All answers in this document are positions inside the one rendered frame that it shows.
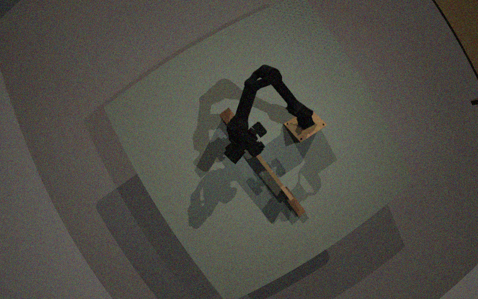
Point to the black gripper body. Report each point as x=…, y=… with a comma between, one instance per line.
x=259, y=128

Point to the long brown wooden rail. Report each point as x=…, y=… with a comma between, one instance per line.
x=262, y=161

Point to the brown wooden post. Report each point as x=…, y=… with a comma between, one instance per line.
x=226, y=117

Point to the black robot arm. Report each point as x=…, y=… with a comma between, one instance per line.
x=238, y=132

